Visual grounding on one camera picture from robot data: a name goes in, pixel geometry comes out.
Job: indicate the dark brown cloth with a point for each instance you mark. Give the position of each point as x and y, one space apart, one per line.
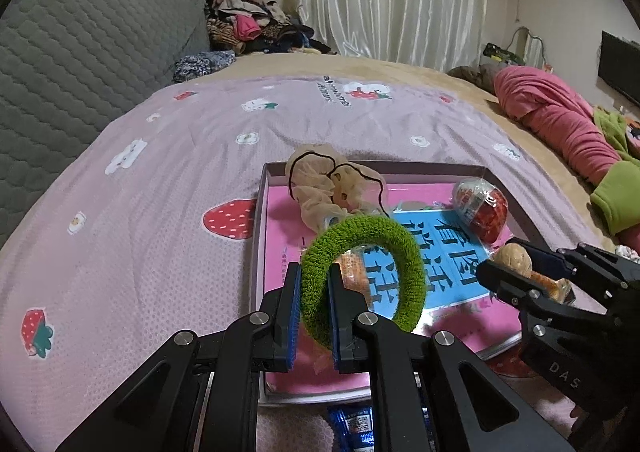
470 76

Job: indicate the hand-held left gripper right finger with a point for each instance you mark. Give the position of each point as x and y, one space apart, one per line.
337 332

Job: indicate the blue floral cloth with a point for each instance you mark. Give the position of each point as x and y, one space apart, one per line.
202 66

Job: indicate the black flat screen television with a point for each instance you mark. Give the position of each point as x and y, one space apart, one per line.
620 65

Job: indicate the pink book with blue label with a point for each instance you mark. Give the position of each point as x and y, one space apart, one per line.
285 237

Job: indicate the grey quilted headboard cover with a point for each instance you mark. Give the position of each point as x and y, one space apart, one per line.
75 57

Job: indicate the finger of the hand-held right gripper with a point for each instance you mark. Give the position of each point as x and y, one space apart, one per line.
550 260
510 282

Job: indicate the blue snack packet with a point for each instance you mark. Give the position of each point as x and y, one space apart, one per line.
352 427

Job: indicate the red snack packet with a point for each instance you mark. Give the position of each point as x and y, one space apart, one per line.
480 209

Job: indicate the pile of clothes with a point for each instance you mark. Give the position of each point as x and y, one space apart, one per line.
250 22

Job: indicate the pink blanket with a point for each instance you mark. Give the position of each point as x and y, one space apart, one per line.
550 112

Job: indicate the beige mesh scrunchie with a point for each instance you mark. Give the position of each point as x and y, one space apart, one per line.
310 177

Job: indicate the long clear biscuit packet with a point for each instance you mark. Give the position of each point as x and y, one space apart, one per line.
552 288

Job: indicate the green and black packet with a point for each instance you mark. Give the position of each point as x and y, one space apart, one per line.
500 52

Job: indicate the short clear biscuit packet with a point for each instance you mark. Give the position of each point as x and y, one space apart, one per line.
352 272

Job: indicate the green fuzzy scrunchie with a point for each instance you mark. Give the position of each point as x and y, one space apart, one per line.
380 232

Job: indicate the green fleece cloth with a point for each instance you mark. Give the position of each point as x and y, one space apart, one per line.
617 192

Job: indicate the purple strawberry print blanket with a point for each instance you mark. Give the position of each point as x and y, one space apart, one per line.
150 207

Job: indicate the white chair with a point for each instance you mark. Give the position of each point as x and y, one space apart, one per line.
532 50

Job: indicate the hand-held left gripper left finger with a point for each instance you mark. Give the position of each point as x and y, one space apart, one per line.
292 322

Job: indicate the pink shallow box tray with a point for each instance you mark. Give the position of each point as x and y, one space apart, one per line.
257 252

